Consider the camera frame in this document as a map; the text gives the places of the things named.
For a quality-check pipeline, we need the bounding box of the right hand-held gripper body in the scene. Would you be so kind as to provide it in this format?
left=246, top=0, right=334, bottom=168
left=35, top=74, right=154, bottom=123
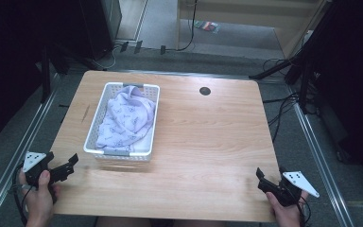
left=276, top=169, right=321, bottom=208

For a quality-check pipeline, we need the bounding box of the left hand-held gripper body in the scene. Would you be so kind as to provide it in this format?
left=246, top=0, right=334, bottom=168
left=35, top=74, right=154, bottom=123
left=22, top=150, right=56, bottom=190

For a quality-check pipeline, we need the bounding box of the white perforated plastic basket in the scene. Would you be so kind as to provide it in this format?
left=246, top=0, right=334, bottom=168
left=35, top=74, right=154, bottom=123
left=82, top=81, right=162, bottom=162

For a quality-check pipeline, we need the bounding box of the lavender printed cloth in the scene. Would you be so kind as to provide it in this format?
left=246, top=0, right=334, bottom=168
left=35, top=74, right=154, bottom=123
left=95, top=85, right=157, bottom=153

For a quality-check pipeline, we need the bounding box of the person's right hand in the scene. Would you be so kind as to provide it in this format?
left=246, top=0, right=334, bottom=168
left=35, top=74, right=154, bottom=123
left=265, top=190, right=310, bottom=227

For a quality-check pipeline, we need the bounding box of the person's left hand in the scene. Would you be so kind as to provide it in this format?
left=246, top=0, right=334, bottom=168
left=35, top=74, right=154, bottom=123
left=18, top=169, right=61, bottom=227

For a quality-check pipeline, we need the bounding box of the black slanted metal stand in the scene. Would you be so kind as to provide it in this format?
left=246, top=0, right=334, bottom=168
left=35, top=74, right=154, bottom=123
left=249, top=0, right=338, bottom=115

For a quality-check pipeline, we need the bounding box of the black cabinet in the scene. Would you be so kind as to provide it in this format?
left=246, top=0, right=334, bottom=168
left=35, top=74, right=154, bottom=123
left=77, top=0, right=123, bottom=61

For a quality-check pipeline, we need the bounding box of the colourful packet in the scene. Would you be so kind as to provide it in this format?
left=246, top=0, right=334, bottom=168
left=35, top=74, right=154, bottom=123
left=194, top=20, right=221, bottom=34

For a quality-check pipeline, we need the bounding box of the light wooden shelf unit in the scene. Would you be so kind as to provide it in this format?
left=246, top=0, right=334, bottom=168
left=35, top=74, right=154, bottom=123
left=175, top=0, right=333, bottom=60

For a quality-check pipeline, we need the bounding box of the silver metal floor rail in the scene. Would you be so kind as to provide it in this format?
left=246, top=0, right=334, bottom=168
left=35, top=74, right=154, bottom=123
left=112, top=69, right=292, bottom=81
left=288, top=84, right=357, bottom=227
left=0, top=72, right=61, bottom=227

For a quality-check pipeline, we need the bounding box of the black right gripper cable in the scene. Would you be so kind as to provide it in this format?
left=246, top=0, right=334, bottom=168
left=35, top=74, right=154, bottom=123
left=297, top=195, right=313, bottom=227

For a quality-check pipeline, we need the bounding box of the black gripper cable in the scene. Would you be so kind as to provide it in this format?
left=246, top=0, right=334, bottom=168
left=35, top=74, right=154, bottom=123
left=297, top=195, right=313, bottom=227
left=11, top=162, right=30, bottom=227

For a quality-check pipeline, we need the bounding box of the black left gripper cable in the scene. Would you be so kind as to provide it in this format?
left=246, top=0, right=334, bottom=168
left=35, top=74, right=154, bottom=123
left=11, top=162, right=30, bottom=227

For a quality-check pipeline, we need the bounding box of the bundle of black floor cables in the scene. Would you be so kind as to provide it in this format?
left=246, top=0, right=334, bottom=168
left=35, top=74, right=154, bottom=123
left=262, top=58, right=301, bottom=144

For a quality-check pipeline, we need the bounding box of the white floor cable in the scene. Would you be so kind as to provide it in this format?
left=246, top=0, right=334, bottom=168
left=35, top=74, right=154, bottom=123
left=92, top=45, right=121, bottom=71

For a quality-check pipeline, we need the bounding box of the black hanging cable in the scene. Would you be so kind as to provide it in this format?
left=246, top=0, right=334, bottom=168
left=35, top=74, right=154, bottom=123
left=165, top=0, right=200, bottom=53

